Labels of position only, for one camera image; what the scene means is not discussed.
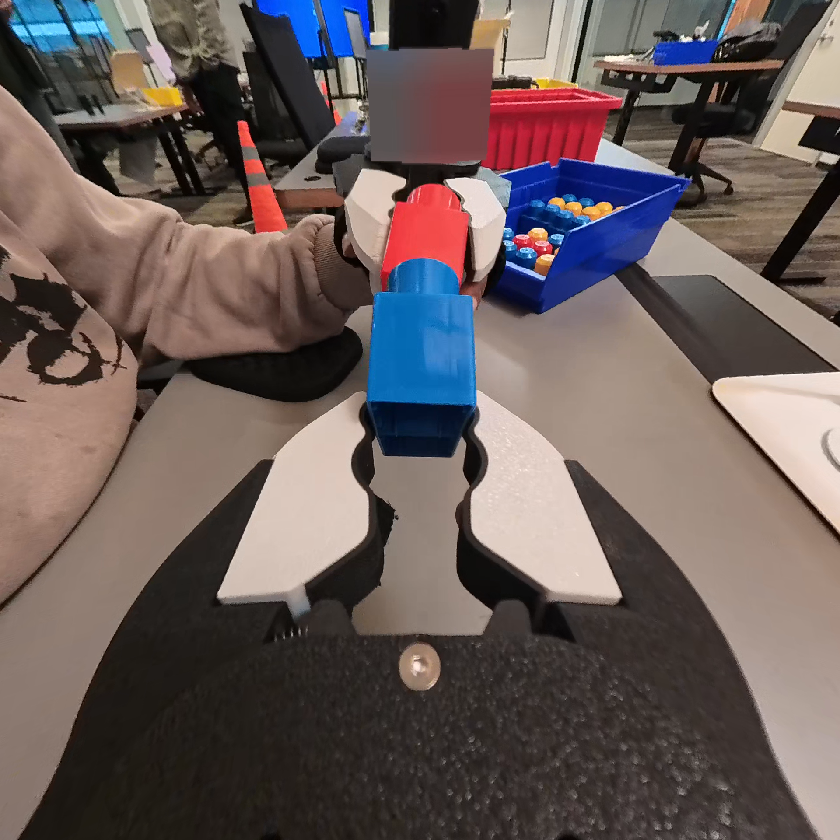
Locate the wooden top desk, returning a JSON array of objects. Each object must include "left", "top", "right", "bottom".
[
  {"left": 594, "top": 58, "right": 786, "bottom": 175},
  {"left": 56, "top": 101, "right": 221, "bottom": 198}
]

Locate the blue plastic bin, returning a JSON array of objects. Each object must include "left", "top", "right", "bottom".
[
  {"left": 653, "top": 39, "right": 719, "bottom": 67},
  {"left": 489, "top": 157, "right": 691, "bottom": 315}
]

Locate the wooden edged desk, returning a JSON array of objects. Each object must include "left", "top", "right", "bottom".
[
  {"left": 760, "top": 98, "right": 840, "bottom": 284},
  {"left": 272, "top": 121, "right": 368, "bottom": 212}
]

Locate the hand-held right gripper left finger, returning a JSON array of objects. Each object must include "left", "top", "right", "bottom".
[{"left": 217, "top": 391, "right": 398, "bottom": 619}]

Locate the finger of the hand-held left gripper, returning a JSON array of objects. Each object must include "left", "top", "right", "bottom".
[
  {"left": 444, "top": 177, "right": 508, "bottom": 287},
  {"left": 343, "top": 168, "right": 409, "bottom": 295}
]

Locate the black office chair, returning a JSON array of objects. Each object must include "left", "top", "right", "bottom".
[{"left": 669, "top": 62, "right": 785, "bottom": 198}]

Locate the blue two-stud toy block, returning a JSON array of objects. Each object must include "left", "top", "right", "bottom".
[{"left": 366, "top": 258, "right": 478, "bottom": 458}]

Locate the cardboard box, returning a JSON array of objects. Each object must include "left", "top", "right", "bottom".
[{"left": 108, "top": 51, "right": 158, "bottom": 93}]

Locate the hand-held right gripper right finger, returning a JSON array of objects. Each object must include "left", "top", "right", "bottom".
[{"left": 456, "top": 390, "right": 623, "bottom": 608}]

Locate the pile of colourful toy blocks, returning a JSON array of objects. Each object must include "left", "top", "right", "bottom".
[{"left": 502, "top": 193, "right": 624, "bottom": 277}]

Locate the black bag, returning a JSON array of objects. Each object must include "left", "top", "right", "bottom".
[{"left": 712, "top": 21, "right": 783, "bottom": 64}]

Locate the blue display screen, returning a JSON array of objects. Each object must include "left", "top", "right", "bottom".
[{"left": 255, "top": 0, "right": 371, "bottom": 61}]

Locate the black chair back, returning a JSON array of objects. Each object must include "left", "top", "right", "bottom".
[{"left": 239, "top": 3, "right": 337, "bottom": 168}]

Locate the red one-stud toy block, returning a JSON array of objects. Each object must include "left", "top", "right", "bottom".
[{"left": 379, "top": 184, "right": 471, "bottom": 280}]

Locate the red plastic bin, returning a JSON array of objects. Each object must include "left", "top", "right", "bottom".
[{"left": 486, "top": 87, "right": 623, "bottom": 173}]

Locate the white document stand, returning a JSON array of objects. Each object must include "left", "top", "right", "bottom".
[{"left": 712, "top": 373, "right": 840, "bottom": 536}]

